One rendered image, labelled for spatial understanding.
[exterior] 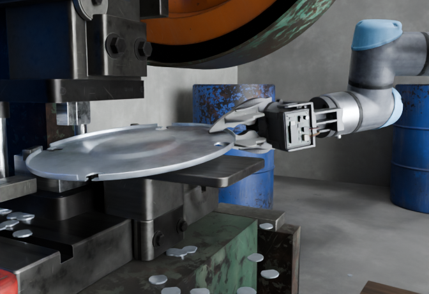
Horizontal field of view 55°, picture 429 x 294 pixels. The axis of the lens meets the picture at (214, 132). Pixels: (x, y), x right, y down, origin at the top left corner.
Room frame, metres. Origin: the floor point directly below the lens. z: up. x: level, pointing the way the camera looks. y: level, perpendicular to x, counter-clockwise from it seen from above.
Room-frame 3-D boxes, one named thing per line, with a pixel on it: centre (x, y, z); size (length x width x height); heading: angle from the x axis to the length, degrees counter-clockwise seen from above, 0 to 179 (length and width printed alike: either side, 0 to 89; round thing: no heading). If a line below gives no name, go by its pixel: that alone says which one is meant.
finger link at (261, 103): (0.67, -0.07, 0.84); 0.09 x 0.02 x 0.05; 115
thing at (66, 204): (0.65, 0.23, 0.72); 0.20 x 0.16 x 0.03; 153
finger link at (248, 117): (0.63, -0.04, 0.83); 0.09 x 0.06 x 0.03; 115
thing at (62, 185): (0.64, 0.22, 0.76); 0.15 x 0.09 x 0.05; 153
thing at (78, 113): (0.64, 0.22, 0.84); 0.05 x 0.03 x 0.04; 153
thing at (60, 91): (0.65, 0.23, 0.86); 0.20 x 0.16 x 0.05; 153
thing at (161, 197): (0.57, 0.07, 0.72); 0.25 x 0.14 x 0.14; 63
